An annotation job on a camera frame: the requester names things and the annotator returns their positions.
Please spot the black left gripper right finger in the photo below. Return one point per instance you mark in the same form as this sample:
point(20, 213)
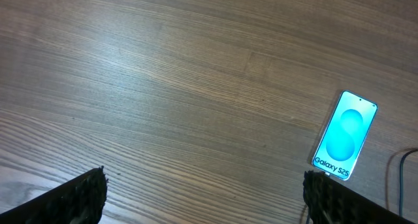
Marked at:
point(331, 202)

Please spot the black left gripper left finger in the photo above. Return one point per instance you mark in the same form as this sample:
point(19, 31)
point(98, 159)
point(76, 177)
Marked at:
point(80, 200)

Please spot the teal screen smartphone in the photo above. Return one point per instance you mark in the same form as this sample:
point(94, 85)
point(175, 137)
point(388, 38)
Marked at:
point(344, 135)

